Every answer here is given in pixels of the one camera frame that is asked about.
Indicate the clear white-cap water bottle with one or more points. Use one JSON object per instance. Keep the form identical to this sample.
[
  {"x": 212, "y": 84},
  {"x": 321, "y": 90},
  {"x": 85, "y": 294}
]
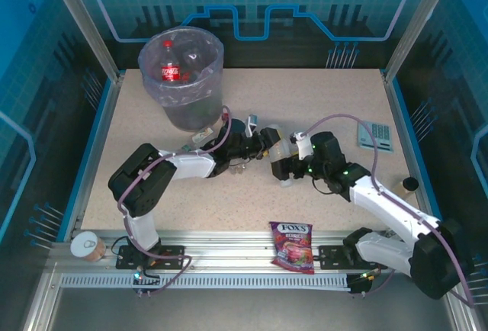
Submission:
[{"x": 280, "y": 148}]

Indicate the small green-cap bottle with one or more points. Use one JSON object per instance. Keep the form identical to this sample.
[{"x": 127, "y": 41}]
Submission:
[{"x": 202, "y": 134}]

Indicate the large Coca-Cola bottle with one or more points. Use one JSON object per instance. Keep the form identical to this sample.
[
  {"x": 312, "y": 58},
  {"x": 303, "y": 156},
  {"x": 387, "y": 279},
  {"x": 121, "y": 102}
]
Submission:
[{"x": 170, "y": 72}]

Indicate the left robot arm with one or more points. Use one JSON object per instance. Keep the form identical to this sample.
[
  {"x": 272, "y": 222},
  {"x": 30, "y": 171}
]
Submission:
[{"x": 183, "y": 165}]

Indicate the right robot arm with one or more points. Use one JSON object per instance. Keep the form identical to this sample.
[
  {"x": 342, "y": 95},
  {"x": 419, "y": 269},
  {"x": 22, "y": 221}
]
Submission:
[{"x": 381, "y": 201}]

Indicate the clear plastic bin liner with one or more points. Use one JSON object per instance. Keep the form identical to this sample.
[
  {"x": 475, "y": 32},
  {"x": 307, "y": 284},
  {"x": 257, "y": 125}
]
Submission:
[{"x": 179, "y": 92}]

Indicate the grey calculator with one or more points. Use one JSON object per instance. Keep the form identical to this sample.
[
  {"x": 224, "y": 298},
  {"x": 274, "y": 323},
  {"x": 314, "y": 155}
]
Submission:
[{"x": 375, "y": 134}]

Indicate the Fox's berries candy bag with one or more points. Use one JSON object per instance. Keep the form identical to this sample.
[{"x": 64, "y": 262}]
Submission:
[{"x": 291, "y": 247}]

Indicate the small jar black lid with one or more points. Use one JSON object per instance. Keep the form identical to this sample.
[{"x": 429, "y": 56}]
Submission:
[{"x": 410, "y": 183}]

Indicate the pull-tab tin can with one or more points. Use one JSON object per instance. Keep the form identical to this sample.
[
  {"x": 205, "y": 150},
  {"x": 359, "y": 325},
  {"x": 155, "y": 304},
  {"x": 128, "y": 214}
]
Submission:
[{"x": 84, "y": 245}]

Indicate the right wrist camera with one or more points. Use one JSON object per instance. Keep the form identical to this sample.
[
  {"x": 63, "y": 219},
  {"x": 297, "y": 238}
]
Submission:
[{"x": 303, "y": 146}]

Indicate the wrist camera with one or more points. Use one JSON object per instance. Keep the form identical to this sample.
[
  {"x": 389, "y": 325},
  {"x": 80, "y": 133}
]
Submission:
[
  {"x": 303, "y": 146},
  {"x": 251, "y": 125}
]

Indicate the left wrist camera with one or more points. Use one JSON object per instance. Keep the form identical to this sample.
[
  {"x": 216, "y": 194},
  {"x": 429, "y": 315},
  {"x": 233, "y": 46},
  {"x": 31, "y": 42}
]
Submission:
[{"x": 251, "y": 125}]

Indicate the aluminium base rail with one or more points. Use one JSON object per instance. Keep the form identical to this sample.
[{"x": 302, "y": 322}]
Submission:
[{"x": 228, "y": 247}]

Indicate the aluminium frame post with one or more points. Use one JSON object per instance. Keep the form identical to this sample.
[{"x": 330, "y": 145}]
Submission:
[
  {"x": 415, "y": 14},
  {"x": 76, "y": 10}
]

